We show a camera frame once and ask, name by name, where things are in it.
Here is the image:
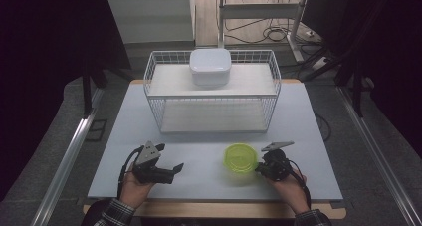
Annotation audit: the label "white metal desk frame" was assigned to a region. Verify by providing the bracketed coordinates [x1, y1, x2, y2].
[217, 0, 310, 63]

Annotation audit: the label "person's right hand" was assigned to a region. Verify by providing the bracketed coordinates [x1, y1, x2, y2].
[265, 172, 312, 215]

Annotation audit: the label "thin black floor cable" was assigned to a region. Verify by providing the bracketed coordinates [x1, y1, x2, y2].
[313, 112, 332, 142]

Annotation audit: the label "black curtain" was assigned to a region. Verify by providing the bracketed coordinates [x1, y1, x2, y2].
[0, 0, 132, 200]
[302, 0, 422, 150]

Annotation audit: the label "aluminium rail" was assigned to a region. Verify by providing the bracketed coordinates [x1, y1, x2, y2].
[31, 88, 104, 226]
[336, 86, 422, 226]

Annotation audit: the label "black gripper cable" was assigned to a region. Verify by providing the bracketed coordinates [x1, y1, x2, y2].
[287, 159, 313, 210]
[116, 145, 145, 200]

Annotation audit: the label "yellow-green translucent bowl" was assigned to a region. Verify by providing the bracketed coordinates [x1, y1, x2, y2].
[222, 142, 260, 175]

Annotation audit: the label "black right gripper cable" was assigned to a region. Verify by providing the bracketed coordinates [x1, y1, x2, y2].
[287, 159, 313, 210]

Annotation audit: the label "white square bowl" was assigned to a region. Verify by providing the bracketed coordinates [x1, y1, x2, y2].
[189, 48, 233, 87]

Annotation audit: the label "black floor cables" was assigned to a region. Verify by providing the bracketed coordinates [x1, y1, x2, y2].
[223, 18, 302, 45]

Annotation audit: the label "white wire rack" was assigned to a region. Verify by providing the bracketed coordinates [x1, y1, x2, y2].
[142, 49, 283, 134]

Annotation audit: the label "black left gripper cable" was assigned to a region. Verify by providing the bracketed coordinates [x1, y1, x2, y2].
[116, 145, 145, 200]

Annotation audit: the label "person's left hand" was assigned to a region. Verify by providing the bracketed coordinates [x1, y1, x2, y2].
[118, 167, 157, 210]

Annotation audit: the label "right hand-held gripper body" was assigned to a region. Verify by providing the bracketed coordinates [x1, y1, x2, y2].
[257, 140, 296, 182]

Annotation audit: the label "black metal stand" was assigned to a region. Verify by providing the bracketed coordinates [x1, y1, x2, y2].
[298, 46, 376, 117]
[81, 65, 133, 119]

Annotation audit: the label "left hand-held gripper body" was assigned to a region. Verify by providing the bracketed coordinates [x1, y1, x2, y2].
[132, 140, 177, 185]

